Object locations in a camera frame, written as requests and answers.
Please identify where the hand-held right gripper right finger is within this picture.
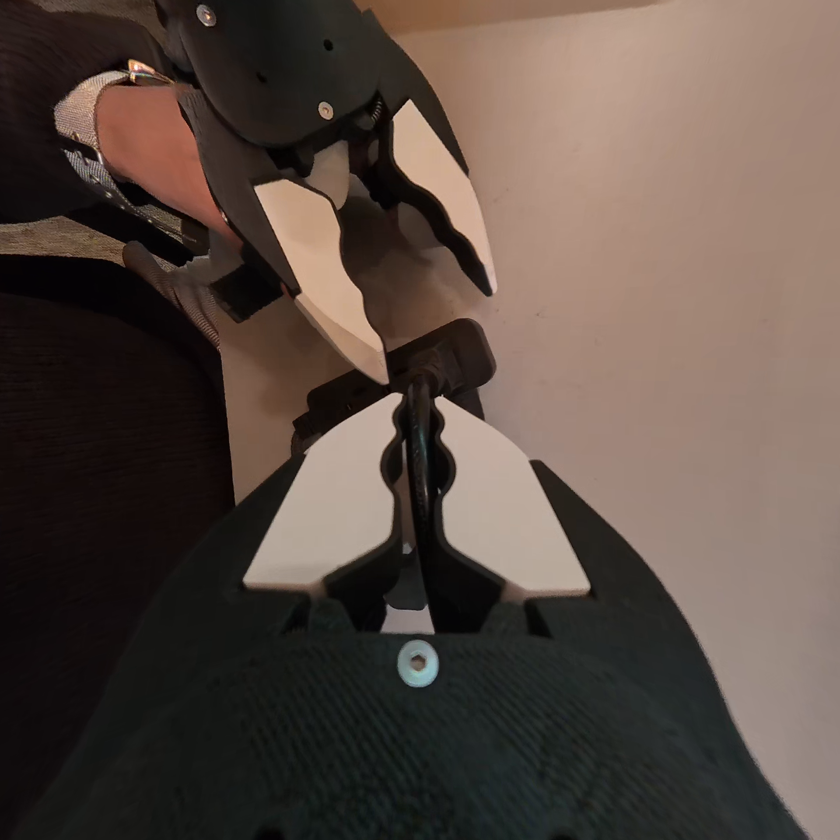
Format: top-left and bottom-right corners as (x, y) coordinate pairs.
(433, 395), (593, 601)

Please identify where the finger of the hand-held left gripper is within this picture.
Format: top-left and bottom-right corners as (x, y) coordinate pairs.
(251, 179), (389, 386)
(367, 97), (500, 298)

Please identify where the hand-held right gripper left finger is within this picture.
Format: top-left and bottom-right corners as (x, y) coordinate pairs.
(241, 391), (404, 599)

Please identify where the black power cord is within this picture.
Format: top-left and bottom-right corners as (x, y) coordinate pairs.
(403, 348), (454, 634)

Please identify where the black power strip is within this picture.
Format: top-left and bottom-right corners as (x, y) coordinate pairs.
(292, 319), (497, 454)

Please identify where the person's left forearm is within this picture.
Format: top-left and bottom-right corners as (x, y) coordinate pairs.
(0, 0), (172, 132)

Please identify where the grey desk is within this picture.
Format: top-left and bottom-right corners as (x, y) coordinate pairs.
(220, 0), (840, 840)

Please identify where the person's left hand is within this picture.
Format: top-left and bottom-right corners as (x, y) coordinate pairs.
(95, 82), (227, 232)

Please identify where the person's dark knit sweater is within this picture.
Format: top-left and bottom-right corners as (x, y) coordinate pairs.
(0, 262), (237, 840)

